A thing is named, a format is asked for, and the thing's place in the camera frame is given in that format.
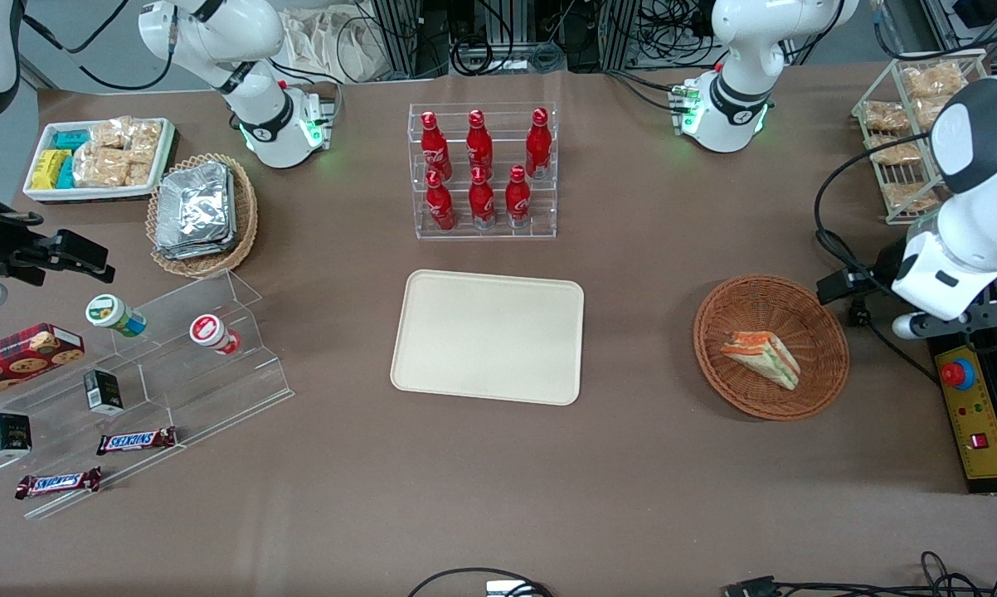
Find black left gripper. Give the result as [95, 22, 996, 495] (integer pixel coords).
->
[816, 247, 906, 305]

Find triangular sandwich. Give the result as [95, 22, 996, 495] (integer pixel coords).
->
[720, 330, 801, 391]

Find white rectangular snack tray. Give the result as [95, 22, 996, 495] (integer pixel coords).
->
[22, 118, 177, 204]

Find round brown wicker basket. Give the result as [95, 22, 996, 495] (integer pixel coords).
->
[693, 274, 850, 421]

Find oval wicker basket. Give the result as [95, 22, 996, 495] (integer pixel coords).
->
[146, 153, 260, 279]

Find beige plastic tray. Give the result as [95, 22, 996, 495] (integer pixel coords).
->
[390, 269, 586, 407]

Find green-lid white cup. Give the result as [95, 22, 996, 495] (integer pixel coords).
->
[85, 294, 148, 337]

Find yellow snack packet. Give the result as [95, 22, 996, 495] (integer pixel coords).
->
[31, 148, 73, 191]

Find clear rice cracker pack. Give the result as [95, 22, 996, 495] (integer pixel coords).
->
[73, 147, 153, 189]
[88, 118, 135, 151]
[129, 121, 164, 164]

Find bagged fried snack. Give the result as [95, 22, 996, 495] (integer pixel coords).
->
[882, 182, 941, 213]
[867, 135, 924, 166]
[913, 97, 957, 127]
[901, 61, 969, 100]
[861, 100, 911, 133]

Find red cookie box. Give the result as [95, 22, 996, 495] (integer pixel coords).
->
[0, 323, 85, 405]

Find silver foil pack stack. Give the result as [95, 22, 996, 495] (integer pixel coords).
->
[155, 161, 238, 261]

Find small black box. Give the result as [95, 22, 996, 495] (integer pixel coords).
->
[83, 369, 124, 415]

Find red-lid white cup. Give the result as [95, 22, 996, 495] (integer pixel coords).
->
[189, 313, 243, 357]

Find black and white box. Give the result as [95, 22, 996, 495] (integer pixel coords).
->
[0, 412, 33, 459]

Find yellow control panel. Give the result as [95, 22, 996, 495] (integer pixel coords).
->
[933, 342, 997, 483]

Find clear acrylic stepped display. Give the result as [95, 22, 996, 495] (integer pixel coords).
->
[0, 269, 294, 521]

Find brown chocolate bar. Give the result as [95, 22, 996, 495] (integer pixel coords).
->
[96, 426, 178, 456]
[15, 467, 103, 500]

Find white cloth bag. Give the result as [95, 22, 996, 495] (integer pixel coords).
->
[281, 7, 393, 85]

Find red cola bottle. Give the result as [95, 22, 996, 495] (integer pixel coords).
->
[469, 166, 498, 231]
[525, 108, 553, 181]
[505, 165, 533, 230]
[466, 109, 495, 177]
[421, 111, 454, 182]
[426, 170, 457, 232]

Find clear acrylic bottle rack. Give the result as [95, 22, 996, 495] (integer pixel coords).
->
[408, 102, 558, 240]

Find black power cable with plug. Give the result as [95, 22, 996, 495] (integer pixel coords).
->
[815, 230, 941, 385]

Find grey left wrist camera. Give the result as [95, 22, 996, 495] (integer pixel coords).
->
[892, 300, 997, 342]

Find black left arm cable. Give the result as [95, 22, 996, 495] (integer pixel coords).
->
[813, 131, 960, 287]

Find white wire rack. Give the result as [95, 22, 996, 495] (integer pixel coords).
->
[851, 49, 990, 226]

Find black tangled cable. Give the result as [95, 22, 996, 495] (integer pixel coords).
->
[776, 551, 997, 597]

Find black cable connector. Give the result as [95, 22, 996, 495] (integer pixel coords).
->
[722, 575, 783, 597]

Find black looped cable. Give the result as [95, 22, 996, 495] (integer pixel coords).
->
[406, 567, 554, 597]

